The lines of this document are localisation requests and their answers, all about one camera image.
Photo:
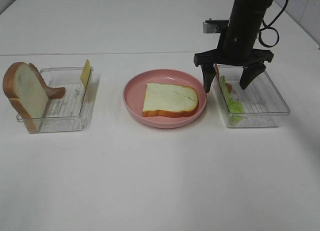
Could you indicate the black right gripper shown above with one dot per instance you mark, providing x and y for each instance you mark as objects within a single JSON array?
[{"x": 234, "y": 50}]

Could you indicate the bacon strip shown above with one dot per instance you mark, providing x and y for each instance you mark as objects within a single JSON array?
[
  {"x": 52, "y": 93},
  {"x": 218, "y": 72}
]

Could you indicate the green lettuce leaf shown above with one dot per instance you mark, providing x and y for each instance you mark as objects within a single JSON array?
[{"x": 233, "y": 106}]

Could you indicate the bread slice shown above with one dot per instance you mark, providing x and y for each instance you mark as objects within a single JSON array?
[
  {"x": 24, "y": 87},
  {"x": 169, "y": 100}
]

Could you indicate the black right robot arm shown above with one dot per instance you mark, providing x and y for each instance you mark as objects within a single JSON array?
[{"x": 247, "y": 17}]

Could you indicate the clear right plastic tray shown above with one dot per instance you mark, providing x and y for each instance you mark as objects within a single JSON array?
[{"x": 263, "y": 105}]

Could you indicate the clear plastic tray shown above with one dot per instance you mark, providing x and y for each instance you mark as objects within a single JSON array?
[
  {"x": 73, "y": 112},
  {"x": 263, "y": 105}
]

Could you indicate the pink round plate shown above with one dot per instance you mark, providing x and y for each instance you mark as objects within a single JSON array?
[{"x": 134, "y": 91}]

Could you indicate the yellow cheese slice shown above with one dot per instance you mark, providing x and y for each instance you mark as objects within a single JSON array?
[{"x": 85, "y": 74}]

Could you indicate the clear left plastic tray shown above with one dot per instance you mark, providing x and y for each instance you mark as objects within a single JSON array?
[{"x": 73, "y": 112}]

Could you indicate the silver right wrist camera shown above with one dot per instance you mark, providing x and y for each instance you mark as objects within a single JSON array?
[{"x": 212, "y": 26}]

